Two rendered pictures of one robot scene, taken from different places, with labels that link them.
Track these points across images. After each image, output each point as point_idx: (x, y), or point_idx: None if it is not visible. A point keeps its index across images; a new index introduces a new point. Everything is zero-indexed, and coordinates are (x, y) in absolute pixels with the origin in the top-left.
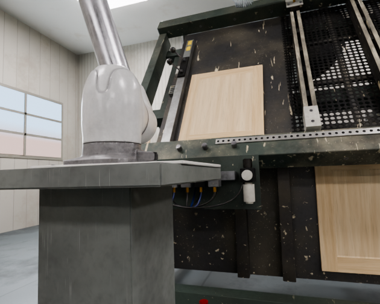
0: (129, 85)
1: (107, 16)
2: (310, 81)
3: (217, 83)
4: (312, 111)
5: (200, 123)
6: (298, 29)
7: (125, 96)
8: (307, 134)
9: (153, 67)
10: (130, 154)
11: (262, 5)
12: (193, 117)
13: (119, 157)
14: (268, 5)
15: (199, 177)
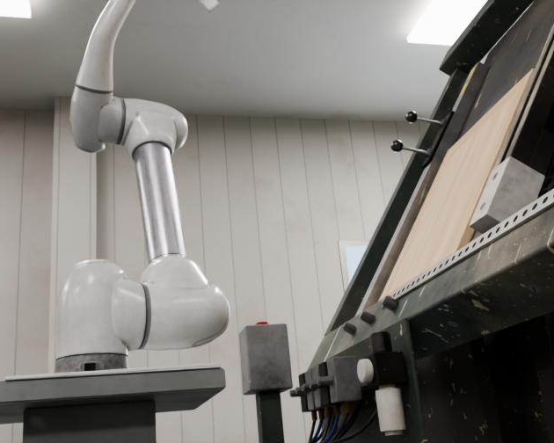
0: (76, 286)
1: (149, 181)
2: (535, 88)
3: (462, 156)
4: (494, 177)
5: (407, 264)
6: None
7: (70, 301)
8: (471, 245)
9: (412, 158)
10: (76, 370)
11: None
12: (406, 253)
13: None
14: None
15: (78, 392)
